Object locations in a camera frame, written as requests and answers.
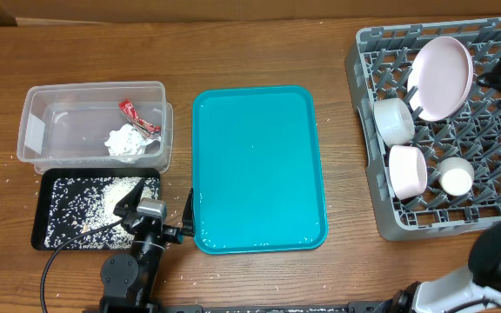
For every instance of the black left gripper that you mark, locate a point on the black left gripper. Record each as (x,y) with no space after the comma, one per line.
(175,234)

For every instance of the white tissue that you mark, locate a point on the white tissue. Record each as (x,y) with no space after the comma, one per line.
(127,143)

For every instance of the red snack wrapper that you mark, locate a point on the red snack wrapper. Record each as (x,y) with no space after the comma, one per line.
(145,128)

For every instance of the white bowl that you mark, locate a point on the white bowl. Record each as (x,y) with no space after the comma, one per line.
(408,171)

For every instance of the grey bowl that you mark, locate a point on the grey bowl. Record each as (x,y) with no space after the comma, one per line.
(393,121)

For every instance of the white cup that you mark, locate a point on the white cup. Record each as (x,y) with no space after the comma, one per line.
(456,176)

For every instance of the large white plate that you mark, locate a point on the large white plate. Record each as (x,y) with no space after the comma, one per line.
(440,79)

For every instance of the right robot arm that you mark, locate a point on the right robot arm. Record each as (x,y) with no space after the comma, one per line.
(472,288)

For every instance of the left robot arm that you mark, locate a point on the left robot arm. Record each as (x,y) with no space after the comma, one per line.
(129,278)

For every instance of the black tray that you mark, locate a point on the black tray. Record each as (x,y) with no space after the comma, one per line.
(74,201)

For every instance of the teal plastic tray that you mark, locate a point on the teal plastic tray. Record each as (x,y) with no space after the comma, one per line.
(257,176)

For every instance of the clear plastic bin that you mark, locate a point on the clear plastic bin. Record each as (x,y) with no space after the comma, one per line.
(66,125)

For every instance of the grey dish rack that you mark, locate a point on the grey dish rack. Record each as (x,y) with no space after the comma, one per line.
(377,67)

